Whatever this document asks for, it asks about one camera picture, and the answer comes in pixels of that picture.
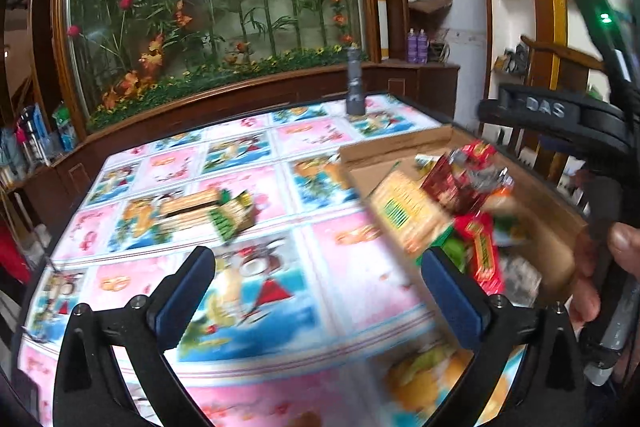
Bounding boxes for large green cracker packet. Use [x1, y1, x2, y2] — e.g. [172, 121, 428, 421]
[369, 170, 452, 259]

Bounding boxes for purple-framed eyeglasses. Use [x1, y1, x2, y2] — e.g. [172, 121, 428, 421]
[22, 225, 62, 343]

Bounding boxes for silver foil packet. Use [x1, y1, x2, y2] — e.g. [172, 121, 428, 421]
[468, 166, 514, 198]

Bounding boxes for artificial flower display case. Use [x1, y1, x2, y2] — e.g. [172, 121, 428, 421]
[49, 0, 381, 134]

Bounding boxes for dark red foil snack packet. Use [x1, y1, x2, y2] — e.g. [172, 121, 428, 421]
[421, 154, 486, 216]

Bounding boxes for grey metal flashlight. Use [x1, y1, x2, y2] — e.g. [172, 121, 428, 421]
[345, 44, 366, 116]

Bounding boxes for purple spray bottles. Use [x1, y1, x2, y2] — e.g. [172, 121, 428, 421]
[407, 28, 428, 64]

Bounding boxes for person's right hand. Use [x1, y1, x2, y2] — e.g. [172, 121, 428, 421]
[568, 221, 640, 383]

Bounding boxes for wafer biscuit packet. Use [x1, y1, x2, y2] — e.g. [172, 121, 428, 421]
[156, 186, 231, 231]

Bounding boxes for floral fruit-print tablecloth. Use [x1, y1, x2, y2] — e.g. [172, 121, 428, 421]
[16, 95, 469, 426]

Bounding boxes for small red candy packet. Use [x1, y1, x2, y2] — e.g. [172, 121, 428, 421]
[459, 140, 497, 169]

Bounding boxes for green pea snack packet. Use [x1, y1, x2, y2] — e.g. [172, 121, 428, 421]
[208, 191, 257, 244]

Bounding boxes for brown cardboard box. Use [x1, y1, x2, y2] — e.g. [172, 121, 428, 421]
[338, 124, 585, 306]

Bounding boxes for red sesame candy packet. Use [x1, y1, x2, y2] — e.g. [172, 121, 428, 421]
[454, 211, 506, 295]

